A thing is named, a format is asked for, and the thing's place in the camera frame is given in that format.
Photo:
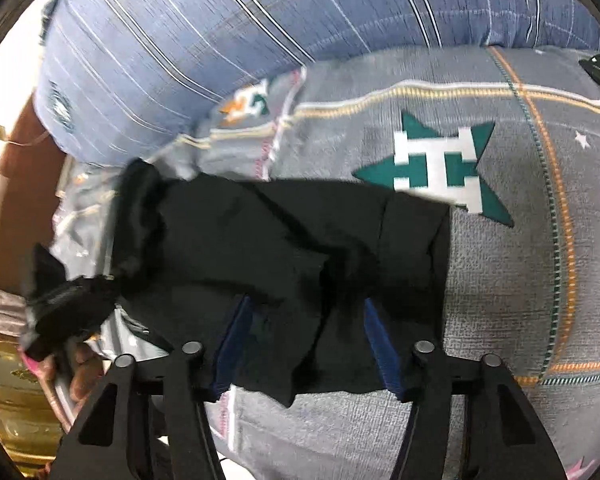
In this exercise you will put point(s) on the person's left hand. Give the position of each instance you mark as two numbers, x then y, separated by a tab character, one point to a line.
67	396

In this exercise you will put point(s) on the black pants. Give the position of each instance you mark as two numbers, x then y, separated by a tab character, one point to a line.
307	253

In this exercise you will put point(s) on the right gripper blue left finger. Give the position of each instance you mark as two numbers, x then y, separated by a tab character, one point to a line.
229	352

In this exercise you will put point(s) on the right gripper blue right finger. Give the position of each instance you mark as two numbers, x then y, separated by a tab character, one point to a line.
387	359

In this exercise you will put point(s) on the blue plaid pillow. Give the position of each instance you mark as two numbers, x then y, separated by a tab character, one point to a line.
121	78

